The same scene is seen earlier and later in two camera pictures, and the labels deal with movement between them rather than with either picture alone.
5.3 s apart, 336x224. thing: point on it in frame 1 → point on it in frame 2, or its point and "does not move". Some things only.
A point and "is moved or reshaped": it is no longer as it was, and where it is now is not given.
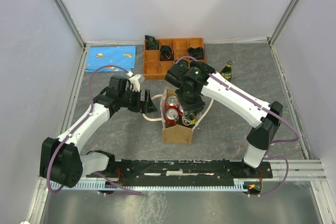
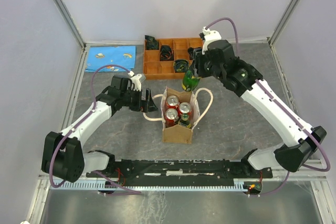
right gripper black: x=196 y=108 → x=197 y=62
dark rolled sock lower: x=184 y=63 does not move
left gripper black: x=141 y=106 does not move
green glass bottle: x=187 y=120 is moved or reshaped
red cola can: x=171 y=115 does not move
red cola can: x=172 y=101 does not move
